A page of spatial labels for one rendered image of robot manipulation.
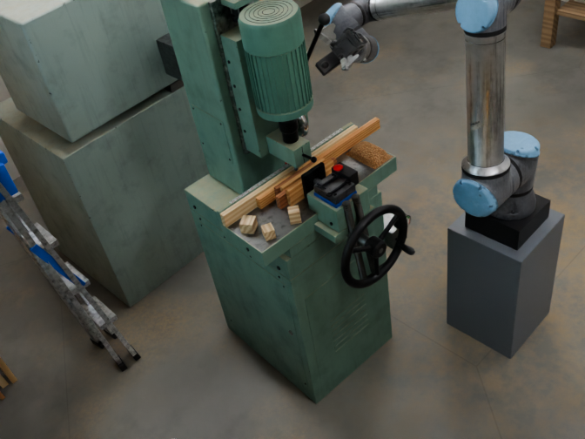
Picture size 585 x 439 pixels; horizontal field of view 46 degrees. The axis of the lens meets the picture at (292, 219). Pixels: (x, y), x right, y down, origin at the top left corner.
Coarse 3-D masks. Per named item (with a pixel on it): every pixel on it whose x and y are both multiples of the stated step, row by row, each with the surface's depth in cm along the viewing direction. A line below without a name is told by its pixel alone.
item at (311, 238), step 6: (372, 192) 231; (312, 234) 219; (318, 234) 221; (300, 240) 217; (306, 240) 218; (312, 240) 220; (294, 246) 215; (300, 246) 218; (306, 246) 220; (288, 252) 216; (294, 252) 217
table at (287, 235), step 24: (360, 168) 230; (384, 168) 230; (264, 216) 218; (288, 216) 217; (312, 216) 215; (240, 240) 214; (264, 240) 210; (288, 240) 212; (336, 240) 213; (264, 264) 209
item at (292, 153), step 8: (272, 136) 221; (280, 136) 220; (272, 144) 221; (280, 144) 217; (288, 144) 216; (296, 144) 216; (304, 144) 215; (272, 152) 224; (280, 152) 220; (288, 152) 216; (296, 152) 215; (304, 152) 217; (288, 160) 219; (296, 160) 216; (304, 160) 219
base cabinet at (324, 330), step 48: (384, 240) 250; (240, 288) 262; (288, 288) 227; (336, 288) 242; (384, 288) 265; (240, 336) 297; (288, 336) 251; (336, 336) 256; (384, 336) 282; (336, 384) 273
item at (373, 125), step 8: (376, 120) 242; (360, 128) 240; (368, 128) 241; (376, 128) 244; (352, 136) 237; (360, 136) 240; (336, 144) 235; (344, 144) 235; (352, 144) 238; (328, 152) 232; (336, 152) 234; (288, 176) 225; (264, 192) 221; (272, 192) 221; (256, 200) 220; (264, 200) 220; (272, 200) 223
